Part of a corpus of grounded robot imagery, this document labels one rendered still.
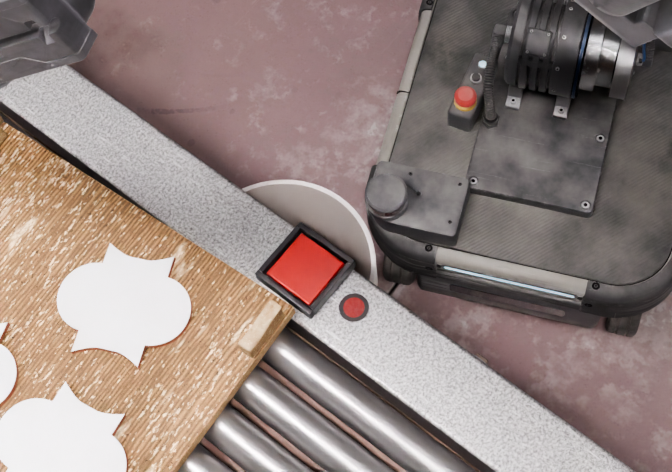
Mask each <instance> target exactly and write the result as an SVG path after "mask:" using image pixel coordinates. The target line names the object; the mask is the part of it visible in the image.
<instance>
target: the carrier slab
mask: <svg viewBox="0 0 672 472"><path fill-rule="evenodd" d="M0 126H1V128H2V129H3V130H4V131H5V132H6V133H7V134H8V136H7V138H6V139H5V140H4V141H3V142H2V143H1V144H0V323H6V322H8V323H9V324H10V326H9V328H8V330H7V332H6V334H5V336H4V338H3V340H2V343H1V345H3V346H4V347H5V348H7V349H8V350H9V351H10V352H11V353H12V355H13V356H14V358H15V360H16V362H17V365H18V370H19V377H18V383H17V386H16V388H15V391H14V392H13V394H12V396H11V397H10V398H9V400H8V401H7V402H6V403H5V404H3V405H2V406H1V407H0V420H1V419H2V417H3V416H4V414H5V413H6V412H7V411H8V410H9V409H10V408H12V407H13V406H14V405H16V404H17V403H19V402H22V401H24V400H28V399H33V398H42V399H47V400H50V401H53V400H54V398H55V397H56V395H57V394H58V392H59V391H60V389H61V388H62V386H63V385H64V383H65V382H67V383H68V385H69V387H70V388H71V390H72V392H73V393H74V395H75V396H76V397H77V399H78V400H79V401H81V402H82V403H84V404H86V405H87V406H89V407H91V408H93V409H95V410H96V411H99V412H102V413H107V414H125V415H126V418H125V419H124V421H123V422H122V424H121V426H120V427H119V429H118V430H117V432H116V434H115V435H114V437H115V438H116V439H117V440H118V441H119V442H120V443H121V445H122V446H123V448H124V450H125V452H126V454H127V458H128V472H178V470H179V469H180V468H181V466H182V465H183V464H184V462H185V461H186V460H187V458H188V457H189V456H190V454H191V453H192V452H193V450H194V449H195V448H196V446H197V445H198V444H199V442H200V441H201V439H202V438H203V437H204V435H205V434H206V433H207V431H208V430H209V429H210V427H211V426H212V425H213V423H214V422H215V421H216V419H217V418H218V417H219V415H220V414H221V413H222V411H223V410H224V409H225V407H226V406H227V404H228V403H229V402H230V400H231V399H232V398H233V396H234V395H235V394H236V392H237V391H238V390H239V388H240V387H241V386H242V384H243V383H244V382H245V380H246V379H247V378H248V376H249V375H250V374H251V372H252V371H253V369H254V368H255V367H256V365H257V364H258V363H259V361H260V360H261V359H262V357H263V356H264V355H265V353H266V352H267V351H268V349H269V348H270V347H271V345H272V344H273V343H274V341H275V340H276V338H277V337H278V336H279V334H280V333H281V332H282V330H283V329H284V328H285V326H286V325H287V324H288V322H289V321H290V320H291V318H292V317H293V316H294V314H295V309H294V307H293V306H291V305H290V304H288V303H287V302H285V301H284V300H282V299H281V298H279V297H277V296H276V295H274V294H273V293H271V292H270V291H268V290H267V289H265V288H263V287H262V286H260V285H259V284H257V283H256V282H254V281H252V280H251V279H249V278H248V277H246V276H245V275H243V274H242V273H240V272H238V271H237V270H235V269H234V268H232V267H231V266H229V265H227V264H226V263H224V262H223V261H221V260H220V259H218V258H217V257H215V256H213V255H212V254H210V253H209V252H207V251H206V250H204V249H202V248H201V247H199V246H198V245H196V244H195V243H193V242H192V241H190V240H188V239H187V238H185V237H184V236H182V235H181V234H179V233H178V232H176V231H174V230H173V229H171V228H170V227H168V226H167V225H165V224H163V223H162V222H160V221H159V220H157V219H156V218H154V217H153V216H151V215H149V214H148V213H146V212H145V211H143V210H142V209H140V208H138V207H137V206H135V205H134V204H132V203H131V202H129V201H128V200H126V199H124V198H123V197H121V196H120V195H118V194H117V193H115V192H113V191H112V190H110V189H109V188H107V187H106V186H104V185H103V184H101V183H99V182H98V181H96V180H95V179H93V178H92V177H90V176H88V175H87V174H85V173H84V172H82V171H81V170H79V169H78V168H76V167H74V166H73V165H71V164H70V163H68V162H67V161H65V160H64V159H62V158H60V157H59V156H57V155H56V154H54V153H53V152H51V151H49V150H48V149H46V148H45V147H43V146H42V145H40V144H39V143H37V142H35V141H34V140H32V139H31V138H29V137H28V136H26V135H24V134H23V133H21V132H20V131H18V130H17V129H15V128H14V127H12V126H10V125H9V124H7V123H6V122H3V123H2V124H1V125H0ZM110 243H111V244H112V245H113V246H114V247H115V248H117V249H118V250H119V251H121V252H122V253H124V254H125V255H127V256H130V257H134V258H139V259H144V260H149V261H153V260H161V259H166V258H171V257H175V258H176V260H175V263H174V266H173V269H172V272H171V275H170V278H171V279H173V280H175V281H177V282H178V283H180V284H181V285H182V286H183V287H184V289H185V290H186V291H187V293H188V295H189V297H190V300H191V303H192V317H191V321H190V323H189V325H188V327H187V329H186V331H185V332H184V333H183V334H182V335H181V336H180V337H179V338H178V339H177V340H175V341H174V342H172V343H171V344H168V345H166V346H163V347H158V348H147V347H146V350H145V353H144V356H143V359H142V362H141V365H140V369H138V368H137V367H136V366H135V365H134V364H133V363H132V362H130V361H129V360H128V359H126V358H125V357H123V356H121V355H119V354H115V353H111V352H106V351H102V350H89V351H83V352H79V353H75V354H72V352H71V350H72V348H73V345H74V342H75V339H76V336H77V334H78V331H76V330H74V329H72V328H71V327H69V326H68V325H67V324H66V323H65V321H64V320H63V319H62V317H61V316H60V314H59V311H58V308H57V295H58V291H59V288H60V286H61V284H62V282H63V281H64V279H65V278H66V277H67V276H68V275H69V274H70V273H71V272H72V271H73V270H75V269H76V268H78V267H80V266H83V265H86V264H90V263H103V261H104V258H105V255H106V252H107V250H108V247H109V244H110ZM270 300H273V301H275V302H276V303H277V304H279V305H280V306H281V307H282V311H283V313H284V317H283V319H282V320H281V322H280V323H279V325H278V326H277V328H276V329H275V331H274V332H273V333H272V335H271V336H270V337H269V338H268V339H267V340H266V342H265V343H264V345H263V346H262V348H261V349H260V350H259V352H258V353H257V354H256V356H255V357H254V358H250V357H249V356H247V355H246V354H244V353H243V352H242V351H241V349H240V348H239V346H238V342H239V341H240V340H241V339H242V338H243V337H244V335H245V334H246V333H247V332H248V331H249V329H250V328H251V327H252V325H253V324H254V322H255V320H256V319H257V317H258V316H259V314H260V313H261V312H262V310H263V309H264V308H265V306H266V305H267V304H268V302H269V301H270Z"/></svg>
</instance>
